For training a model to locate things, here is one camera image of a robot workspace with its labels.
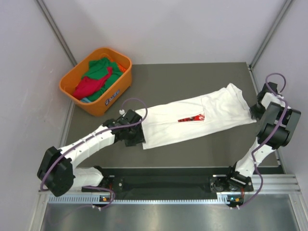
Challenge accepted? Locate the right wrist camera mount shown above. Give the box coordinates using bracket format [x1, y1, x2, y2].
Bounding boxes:
[259, 82, 285, 109]

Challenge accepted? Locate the left corner frame post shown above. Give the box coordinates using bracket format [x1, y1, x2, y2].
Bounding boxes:
[34, 0, 77, 66]

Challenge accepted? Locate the orange plastic basket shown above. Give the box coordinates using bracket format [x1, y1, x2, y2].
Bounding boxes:
[59, 47, 132, 117]

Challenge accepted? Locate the light blue t-shirt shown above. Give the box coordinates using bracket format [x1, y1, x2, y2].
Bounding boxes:
[80, 97, 92, 103]

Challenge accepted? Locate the corner frame post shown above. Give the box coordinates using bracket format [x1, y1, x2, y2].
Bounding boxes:
[248, 0, 294, 71]
[34, 0, 77, 66]

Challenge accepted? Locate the right corner frame post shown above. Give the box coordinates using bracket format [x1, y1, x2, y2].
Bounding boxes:
[248, 0, 294, 71]

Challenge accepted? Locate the green t-shirt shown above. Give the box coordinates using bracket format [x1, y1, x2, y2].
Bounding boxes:
[82, 57, 126, 102]

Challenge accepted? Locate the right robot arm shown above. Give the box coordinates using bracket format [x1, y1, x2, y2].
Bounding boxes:
[224, 82, 301, 192]

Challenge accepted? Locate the grey cable duct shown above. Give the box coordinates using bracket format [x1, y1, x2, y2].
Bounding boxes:
[48, 193, 241, 205]

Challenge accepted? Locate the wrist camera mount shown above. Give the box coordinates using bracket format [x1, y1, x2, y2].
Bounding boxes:
[259, 82, 285, 109]
[119, 109, 126, 115]

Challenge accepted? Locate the aluminium frame rail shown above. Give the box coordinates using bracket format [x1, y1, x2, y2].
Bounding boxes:
[38, 175, 301, 193]

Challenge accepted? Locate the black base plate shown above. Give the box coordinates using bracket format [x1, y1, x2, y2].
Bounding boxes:
[82, 167, 253, 194]

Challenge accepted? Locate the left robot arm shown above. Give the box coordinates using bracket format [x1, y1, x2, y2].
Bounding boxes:
[37, 110, 146, 197]

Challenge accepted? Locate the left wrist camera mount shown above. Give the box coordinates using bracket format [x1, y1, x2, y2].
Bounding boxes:
[119, 109, 126, 115]

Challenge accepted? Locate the white t-shirt red print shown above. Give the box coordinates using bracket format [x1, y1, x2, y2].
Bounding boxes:
[136, 83, 256, 149]

